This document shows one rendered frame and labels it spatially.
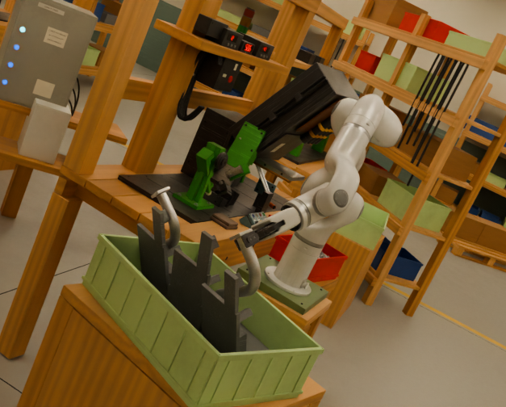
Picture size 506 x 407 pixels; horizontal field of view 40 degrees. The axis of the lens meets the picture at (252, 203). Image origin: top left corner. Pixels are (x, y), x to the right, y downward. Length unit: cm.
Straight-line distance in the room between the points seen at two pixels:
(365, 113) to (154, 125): 130
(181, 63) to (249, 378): 161
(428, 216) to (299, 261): 335
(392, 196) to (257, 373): 411
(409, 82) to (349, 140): 427
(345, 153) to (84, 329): 89
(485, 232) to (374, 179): 402
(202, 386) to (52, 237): 136
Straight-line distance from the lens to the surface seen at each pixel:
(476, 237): 995
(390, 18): 696
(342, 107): 223
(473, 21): 1206
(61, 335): 217
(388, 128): 218
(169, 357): 186
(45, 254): 299
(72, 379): 216
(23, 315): 312
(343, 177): 184
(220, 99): 367
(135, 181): 297
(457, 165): 579
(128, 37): 274
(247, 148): 315
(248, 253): 176
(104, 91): 279
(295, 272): 256
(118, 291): 204
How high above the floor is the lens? 172
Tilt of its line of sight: 14 degrees down
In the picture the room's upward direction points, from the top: 24 degrees clockwise
